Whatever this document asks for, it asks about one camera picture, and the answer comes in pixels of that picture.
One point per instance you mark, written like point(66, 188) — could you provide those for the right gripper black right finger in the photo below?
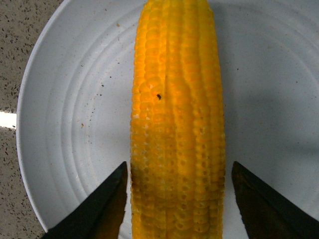
point(266, 214)

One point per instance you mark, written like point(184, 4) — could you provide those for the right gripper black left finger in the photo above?
point(100, 215)

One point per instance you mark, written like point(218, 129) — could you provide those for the yellow corn cob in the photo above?
point(177, 124)

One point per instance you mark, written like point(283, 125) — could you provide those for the light blue plate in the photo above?
point(75, 101)

